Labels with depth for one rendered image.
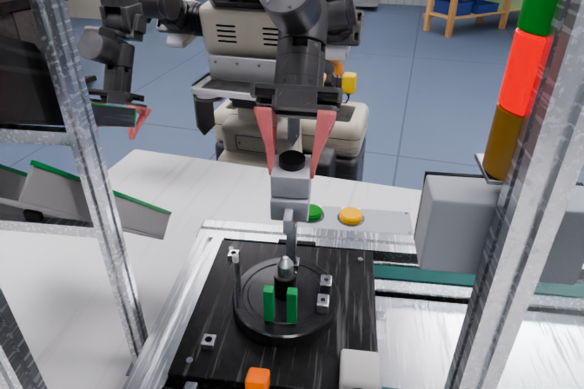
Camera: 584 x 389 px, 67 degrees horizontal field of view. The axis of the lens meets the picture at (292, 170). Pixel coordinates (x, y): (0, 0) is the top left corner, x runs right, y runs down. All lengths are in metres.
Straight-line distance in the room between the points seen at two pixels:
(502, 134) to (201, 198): 0.79
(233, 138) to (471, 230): 1.00
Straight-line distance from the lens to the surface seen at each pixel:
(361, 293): 0.64
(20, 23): 4.45
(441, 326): 0.70
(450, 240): 0.37
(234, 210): 0.98
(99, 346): 0.77
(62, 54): 0.46
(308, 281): 0.62
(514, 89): 0.32
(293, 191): 0.49
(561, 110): 0.29
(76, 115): 0.48
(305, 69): 0.50
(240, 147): 1.30
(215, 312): 0.62
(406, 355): 0.65
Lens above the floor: 1.42
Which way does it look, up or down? 31 degrees down
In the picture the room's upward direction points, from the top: straight up
